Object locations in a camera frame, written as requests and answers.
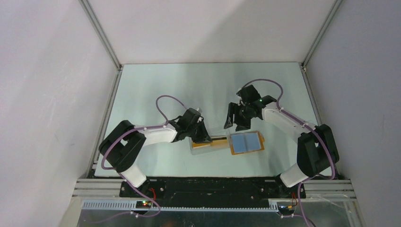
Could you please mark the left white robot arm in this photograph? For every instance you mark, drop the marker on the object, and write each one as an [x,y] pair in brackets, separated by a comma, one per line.
[122,146]

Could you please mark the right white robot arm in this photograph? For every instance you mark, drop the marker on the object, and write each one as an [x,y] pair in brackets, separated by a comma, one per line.
[316,146]

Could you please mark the aluminium frame post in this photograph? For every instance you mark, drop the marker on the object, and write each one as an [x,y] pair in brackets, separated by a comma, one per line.
[320,16]
[93,19]

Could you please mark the orange card holder wallet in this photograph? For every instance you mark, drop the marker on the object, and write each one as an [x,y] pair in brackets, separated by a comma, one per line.
[246,142]

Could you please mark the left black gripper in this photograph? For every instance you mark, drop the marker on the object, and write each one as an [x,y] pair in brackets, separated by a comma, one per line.
[204,136]

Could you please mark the left aluminium frame post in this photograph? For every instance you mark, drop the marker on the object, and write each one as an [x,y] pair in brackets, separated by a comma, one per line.
[93,19]

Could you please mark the right aluminium frame post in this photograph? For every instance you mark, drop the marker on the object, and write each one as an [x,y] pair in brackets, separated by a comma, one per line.
[320,16]

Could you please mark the gold credit card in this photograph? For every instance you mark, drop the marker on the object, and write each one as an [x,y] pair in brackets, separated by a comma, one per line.
[200,145]
[219,142]

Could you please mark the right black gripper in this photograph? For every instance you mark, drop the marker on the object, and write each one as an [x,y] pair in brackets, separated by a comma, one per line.
[229,122]

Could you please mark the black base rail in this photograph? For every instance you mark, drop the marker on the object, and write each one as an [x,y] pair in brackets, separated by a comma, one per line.
[212,192]

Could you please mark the clear plastic card box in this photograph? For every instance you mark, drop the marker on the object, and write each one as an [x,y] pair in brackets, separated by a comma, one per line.
[205,150]

